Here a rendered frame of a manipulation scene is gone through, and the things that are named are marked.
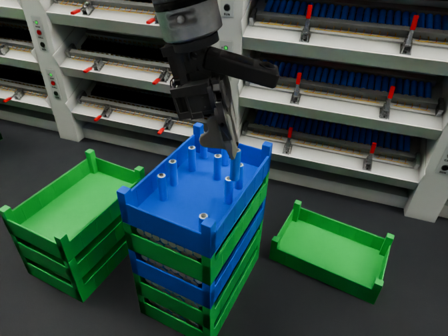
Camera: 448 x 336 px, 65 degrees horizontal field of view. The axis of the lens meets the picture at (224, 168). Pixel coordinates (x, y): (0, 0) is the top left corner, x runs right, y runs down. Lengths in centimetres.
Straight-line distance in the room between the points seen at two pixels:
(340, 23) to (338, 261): 68
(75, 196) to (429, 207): 110
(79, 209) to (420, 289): 95
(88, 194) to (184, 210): 41
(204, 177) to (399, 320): 61
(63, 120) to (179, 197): 95
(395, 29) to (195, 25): 71
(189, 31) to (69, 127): 117
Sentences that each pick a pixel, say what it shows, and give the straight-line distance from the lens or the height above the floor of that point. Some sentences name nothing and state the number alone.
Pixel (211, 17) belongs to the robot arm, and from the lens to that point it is 53.
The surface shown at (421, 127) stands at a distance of 117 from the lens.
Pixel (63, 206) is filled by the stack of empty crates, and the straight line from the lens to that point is 106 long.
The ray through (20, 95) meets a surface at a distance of 176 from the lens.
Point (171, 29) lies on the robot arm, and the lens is 53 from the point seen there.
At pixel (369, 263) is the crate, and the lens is 115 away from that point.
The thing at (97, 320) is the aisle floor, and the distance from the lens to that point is 100.
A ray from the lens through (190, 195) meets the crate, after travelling 77.
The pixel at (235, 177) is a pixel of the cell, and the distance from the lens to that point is 65.
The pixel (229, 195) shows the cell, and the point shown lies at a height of 35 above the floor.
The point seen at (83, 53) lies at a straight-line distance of 147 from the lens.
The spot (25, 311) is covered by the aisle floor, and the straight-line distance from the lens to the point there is 108.
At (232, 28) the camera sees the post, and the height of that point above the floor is 54.
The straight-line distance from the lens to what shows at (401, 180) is 127.
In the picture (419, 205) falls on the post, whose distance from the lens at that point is 133.
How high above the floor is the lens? 83
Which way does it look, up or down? 36 degrees down
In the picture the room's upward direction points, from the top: 2 degrees clockwise
